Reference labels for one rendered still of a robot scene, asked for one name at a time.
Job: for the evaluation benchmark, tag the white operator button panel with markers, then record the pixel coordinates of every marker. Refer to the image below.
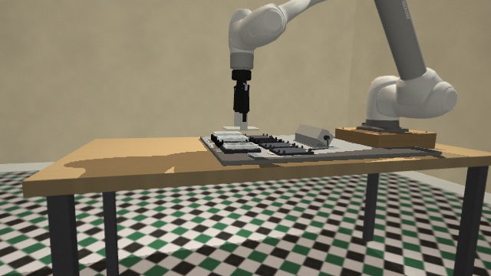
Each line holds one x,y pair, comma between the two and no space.
314,136

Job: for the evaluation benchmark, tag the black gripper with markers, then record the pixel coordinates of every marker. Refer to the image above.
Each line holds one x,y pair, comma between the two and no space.
241,98

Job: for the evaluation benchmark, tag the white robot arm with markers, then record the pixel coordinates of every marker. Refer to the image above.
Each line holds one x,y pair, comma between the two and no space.
418,93

